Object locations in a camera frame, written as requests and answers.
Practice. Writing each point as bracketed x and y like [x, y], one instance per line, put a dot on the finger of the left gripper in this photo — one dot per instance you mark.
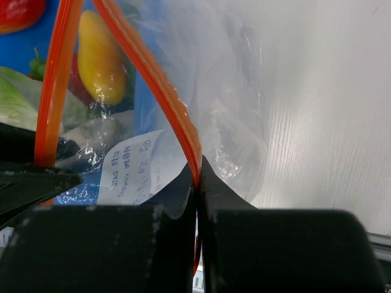
[24, 184]

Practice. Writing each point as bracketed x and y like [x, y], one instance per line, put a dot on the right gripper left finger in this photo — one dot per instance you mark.
[81, 248]

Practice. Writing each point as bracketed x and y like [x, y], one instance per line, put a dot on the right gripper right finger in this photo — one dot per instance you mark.
[246, 249]

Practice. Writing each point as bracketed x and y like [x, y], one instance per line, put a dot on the white cauliflower with leaves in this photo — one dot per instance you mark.
[20, 100]

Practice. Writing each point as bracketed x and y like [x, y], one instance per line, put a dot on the yellow orange mango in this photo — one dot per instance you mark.
[101, 64]

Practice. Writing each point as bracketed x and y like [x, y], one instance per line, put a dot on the clear zip top bag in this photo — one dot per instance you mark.
[197, 81]

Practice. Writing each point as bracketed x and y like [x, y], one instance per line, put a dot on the grey toy fish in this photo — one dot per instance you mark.
[87, 144]

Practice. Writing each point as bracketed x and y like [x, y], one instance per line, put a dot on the red chili pepper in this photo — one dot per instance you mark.
[76, 85]

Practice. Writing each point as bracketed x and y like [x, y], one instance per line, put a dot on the green grape bunch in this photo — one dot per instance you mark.
[37, 66]

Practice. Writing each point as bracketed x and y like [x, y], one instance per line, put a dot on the blue plastic bin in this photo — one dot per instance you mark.
[127, 175]

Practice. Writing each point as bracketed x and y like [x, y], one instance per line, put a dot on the red orange mango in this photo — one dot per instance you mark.
[17, 15]

